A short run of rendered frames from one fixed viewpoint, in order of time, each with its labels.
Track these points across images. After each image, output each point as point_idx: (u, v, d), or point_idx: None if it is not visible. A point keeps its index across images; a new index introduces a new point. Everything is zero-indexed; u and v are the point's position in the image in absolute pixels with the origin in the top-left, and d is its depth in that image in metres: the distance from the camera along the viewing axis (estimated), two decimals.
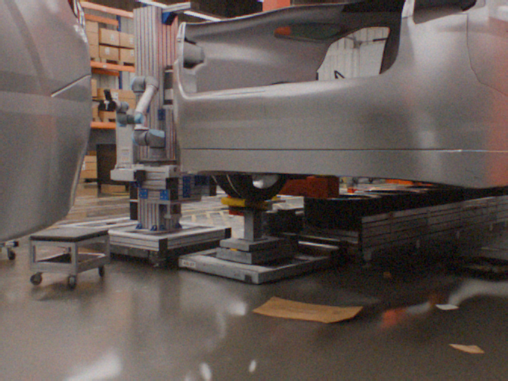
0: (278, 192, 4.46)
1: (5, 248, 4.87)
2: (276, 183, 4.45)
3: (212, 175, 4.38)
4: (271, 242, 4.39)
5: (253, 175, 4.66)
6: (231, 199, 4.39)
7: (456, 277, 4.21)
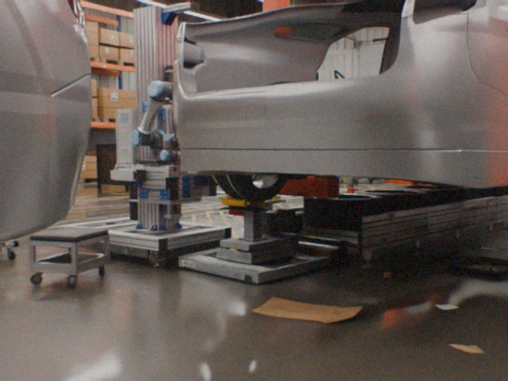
0: (278, 192, 4.46)
1: (5, 248, 4.87)
2: (276, 183, 4.45)
3: (212, 175, 4.38)
4: (271, 242, 4.39)
5: (253, 175, 4.66)
6: (231, 199, 4.39)
7: (456, 277, 4.21)
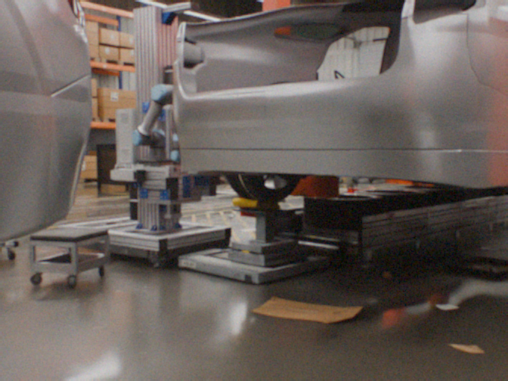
0: (291, 193, 4.38)
1: (5, 248, 4.87)
2: (289, 184, 4.36)
3: (223, 176, 4.30)
4: (284, 243, 4.30)
5: (264, 175, 4.58)
6: (243, 200, 4.30)
7: (456, 277, 4.21)
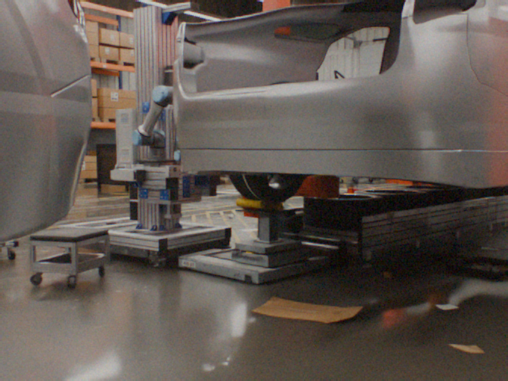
0: (295, 193, 4.35)
1: (5, 248, 4.87)
2: (292, 184, 4.34)
3: (227, 176, 4.27)
4: (288, 244, 4.28)
5: (268, 175, 4.55)
6: (246, 201, 4.28)
7: (456, 277, 4.21)
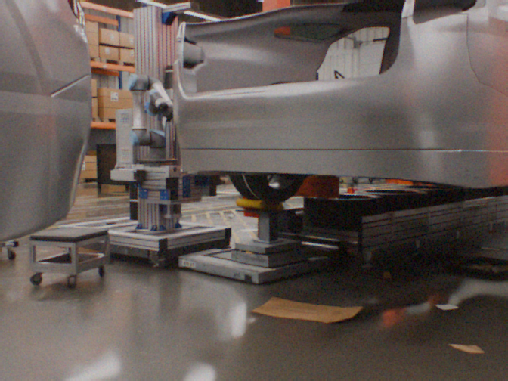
0: (295, 193, 4.35)
1: (5, 248, 4.87)
2: (292, 184, 4.34)
3: (227, 176, 4.27)
4: (288, 244, 4.28)
5: (268, 175, 4.55)
6: (246, 201, 4.28)
7: (456, 277, 4.21)
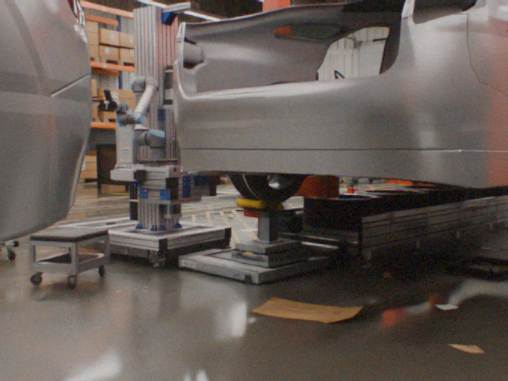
0: (295, 193, 4.35)
1: (5, 248, 4.87)
2: (292, 184, 4.34)
3: (227, 176, 4.27)
4: (288, 244, 4.28)
5: (268, 175, 4.55)
6: (246, 201, 4.28)
7: (456, 277, 4.21)
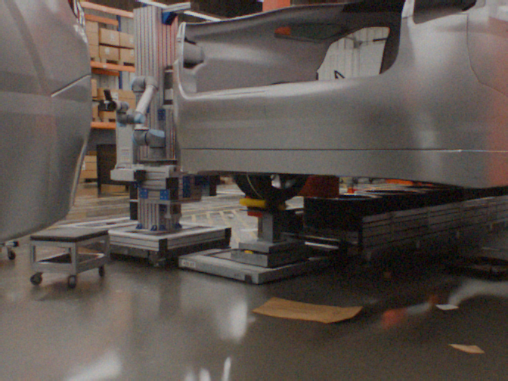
0: (298, 193, 4.39)
1: (5, 248, 4.87)
2: (295, 184, 4.37)
3: (230, 176, 4.31)
4: (291, 243, 4.32)
5: (271, 175, 4.59)
6: (250, 200, 4.31)
7: (456, 277, 4.21)
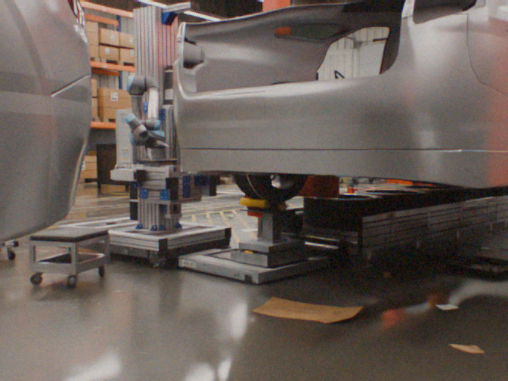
0: (298, 193, 4.39)
1: (5, 248, 4.87)
2: (295, 184, 4.37)
3: (230, 176, 4.31)
4: (291, 243, 4.32)
5: (271, 175, 4.59)
6: (250, 200, 4.31)
7: (456, 277, 4.21)
